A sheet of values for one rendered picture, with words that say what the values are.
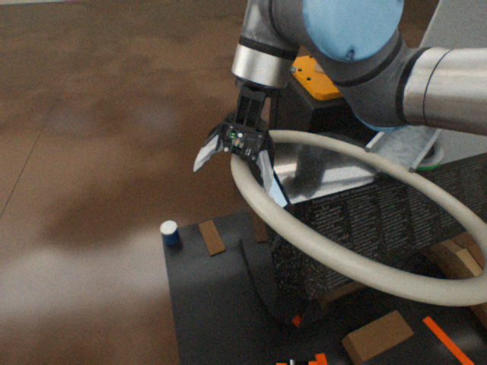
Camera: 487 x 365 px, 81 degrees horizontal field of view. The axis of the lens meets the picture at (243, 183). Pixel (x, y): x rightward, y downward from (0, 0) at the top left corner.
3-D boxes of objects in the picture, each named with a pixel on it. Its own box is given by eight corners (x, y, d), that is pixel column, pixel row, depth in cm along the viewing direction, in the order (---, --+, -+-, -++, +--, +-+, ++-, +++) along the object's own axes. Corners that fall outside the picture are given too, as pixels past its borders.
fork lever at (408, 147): (429, 71, 112) (436, 59, 109) (485, 88, 103) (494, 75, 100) (347, 155, 76) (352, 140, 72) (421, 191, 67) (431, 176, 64)
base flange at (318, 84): (283, 65, 192) (284, 57, 189) (346, 55, 202) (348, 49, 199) (316, 102, 161) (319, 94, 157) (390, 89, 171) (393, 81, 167)
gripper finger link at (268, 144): (256, 174, 54) (240, 131, 50) (258, 170, 55) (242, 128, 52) (281, 167, 52) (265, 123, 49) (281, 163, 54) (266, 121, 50)
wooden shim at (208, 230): (198, 225, 191) (198, 223, 190) (212, 220, 193) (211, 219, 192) (210, 256, 175) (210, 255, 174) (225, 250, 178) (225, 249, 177)
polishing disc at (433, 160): (415, 127, 119) (415, 125, 118) (455, 160, 105) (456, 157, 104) (371, 137, 114) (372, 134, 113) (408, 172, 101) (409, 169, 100)
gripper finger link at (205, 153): (176, 169, 51) (213, 141, 47) (186, 157, 56) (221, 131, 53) (187, 182, 52) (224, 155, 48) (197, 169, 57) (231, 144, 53)
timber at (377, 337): (355, 366, 136) (363, 361, 127) (340, 341, 143) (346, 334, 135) (404, 340, 144) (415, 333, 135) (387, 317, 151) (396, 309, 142)
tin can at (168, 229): (176, 246, 180) (173, 235, 170) (161, 243, 181) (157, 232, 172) (182, 233, 187) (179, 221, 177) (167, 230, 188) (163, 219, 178)
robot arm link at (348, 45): (429, 24, 30) (351, 13, 39) (390, -87, 22) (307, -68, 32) (362, 96, 32) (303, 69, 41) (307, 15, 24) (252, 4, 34)
